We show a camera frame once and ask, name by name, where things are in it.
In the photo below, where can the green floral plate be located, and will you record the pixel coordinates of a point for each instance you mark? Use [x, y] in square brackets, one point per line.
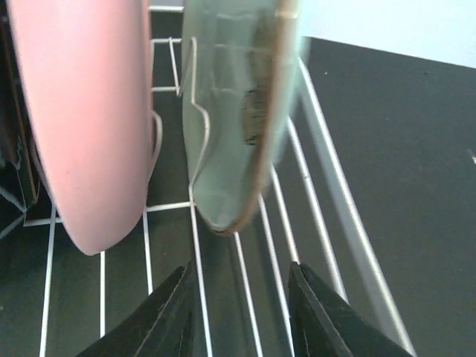
[240, 63]

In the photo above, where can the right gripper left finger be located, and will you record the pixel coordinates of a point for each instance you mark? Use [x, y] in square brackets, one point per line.
[161, 326]

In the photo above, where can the pink round plate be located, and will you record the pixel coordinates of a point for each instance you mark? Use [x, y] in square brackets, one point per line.
[86, 72]

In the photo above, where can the square plate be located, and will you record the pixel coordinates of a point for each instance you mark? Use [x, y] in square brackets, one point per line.
[15, 127]

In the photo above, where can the white wire dish rack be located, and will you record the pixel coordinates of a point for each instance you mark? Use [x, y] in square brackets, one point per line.
[56, 301]

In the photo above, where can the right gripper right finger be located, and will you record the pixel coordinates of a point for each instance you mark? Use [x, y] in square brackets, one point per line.
[324, 324]

